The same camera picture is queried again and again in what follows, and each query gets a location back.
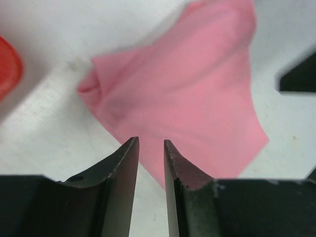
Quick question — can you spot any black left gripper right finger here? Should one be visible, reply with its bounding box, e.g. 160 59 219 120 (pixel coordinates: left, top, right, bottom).
164 140 316 237

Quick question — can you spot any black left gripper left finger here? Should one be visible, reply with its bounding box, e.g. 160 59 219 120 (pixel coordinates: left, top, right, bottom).
0 137 139 237

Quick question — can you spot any pink t shirt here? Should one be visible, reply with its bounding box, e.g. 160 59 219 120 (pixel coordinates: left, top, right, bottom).
77 0 268 186

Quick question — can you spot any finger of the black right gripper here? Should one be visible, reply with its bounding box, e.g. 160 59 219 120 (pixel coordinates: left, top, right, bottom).
276 44 316 93

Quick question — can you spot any red plastic bin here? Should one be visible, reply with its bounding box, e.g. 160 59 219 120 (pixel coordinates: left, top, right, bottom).
0 37 24 101

